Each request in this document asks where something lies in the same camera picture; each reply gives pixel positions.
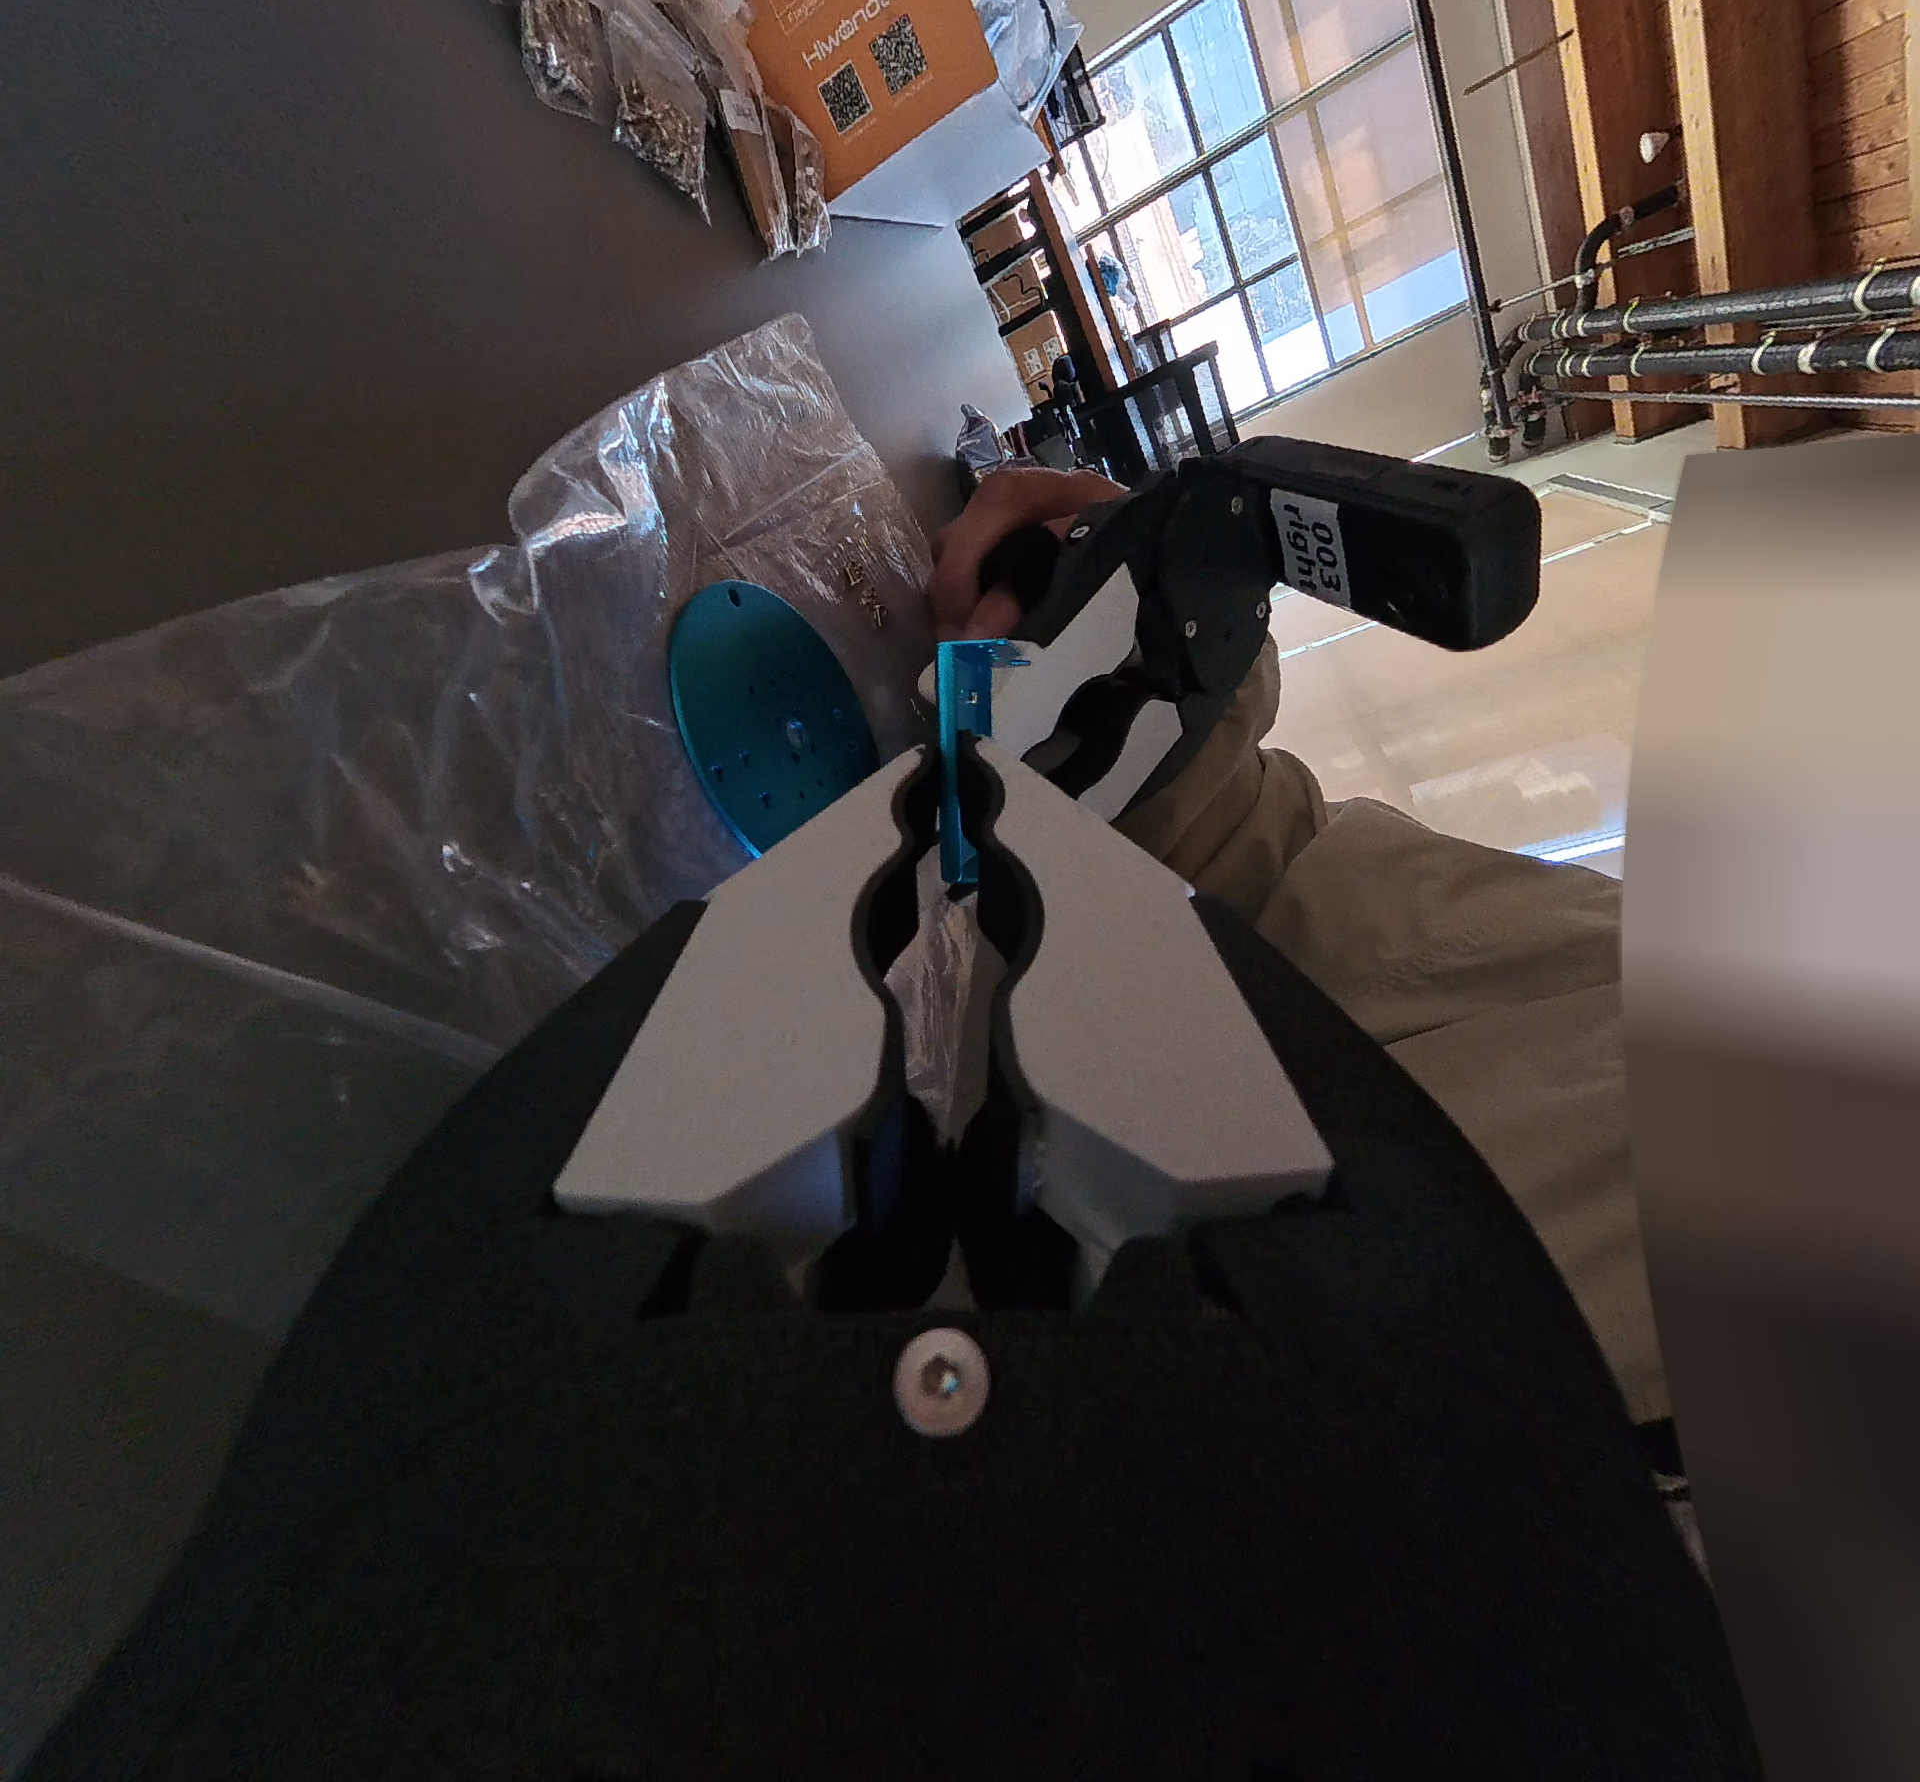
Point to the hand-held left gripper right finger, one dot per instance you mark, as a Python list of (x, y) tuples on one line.
[(1169, 1061)]

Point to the large grid window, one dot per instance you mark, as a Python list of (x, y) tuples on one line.
[(1322, 163)]

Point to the pile of clear screw bags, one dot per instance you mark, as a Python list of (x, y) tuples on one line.
[(645, 102)]

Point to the wooden shelf with boxes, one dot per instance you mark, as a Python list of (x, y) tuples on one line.
[(1020, 298)]

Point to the metal conduit pole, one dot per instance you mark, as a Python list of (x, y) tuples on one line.
[(1440, 87)]

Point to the grey desk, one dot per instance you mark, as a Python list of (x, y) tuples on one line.
[(301, 236)]

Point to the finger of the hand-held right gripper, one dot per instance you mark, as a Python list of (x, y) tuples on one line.
[(1148, 761), (1089, 642)]

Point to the blue round metal plate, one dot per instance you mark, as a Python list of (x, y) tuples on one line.
[(736, 700)]

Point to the cluster of small brass screws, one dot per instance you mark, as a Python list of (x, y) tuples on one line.
[(870, 594)]

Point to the blue U-shaped metal bracket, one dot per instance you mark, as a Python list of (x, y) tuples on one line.
[(960, 717)]

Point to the black insulated pipe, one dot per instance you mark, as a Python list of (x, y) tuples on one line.
[(1725, 356), (1725, 305)]

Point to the crumpled silver foil bag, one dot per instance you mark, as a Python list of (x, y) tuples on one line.
[(984, 446)]

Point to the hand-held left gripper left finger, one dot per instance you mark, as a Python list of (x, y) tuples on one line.
[(720, 1061)]

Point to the person's right hand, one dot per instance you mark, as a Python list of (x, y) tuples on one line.
[(1020, 500)]

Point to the curved black pipe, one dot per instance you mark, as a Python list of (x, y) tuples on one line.
[(1599, 243)]

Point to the large clear plastic bag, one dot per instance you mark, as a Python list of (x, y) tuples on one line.
[(225, 793)]

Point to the black mesh cart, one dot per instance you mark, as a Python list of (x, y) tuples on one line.
[(1169, 410)]

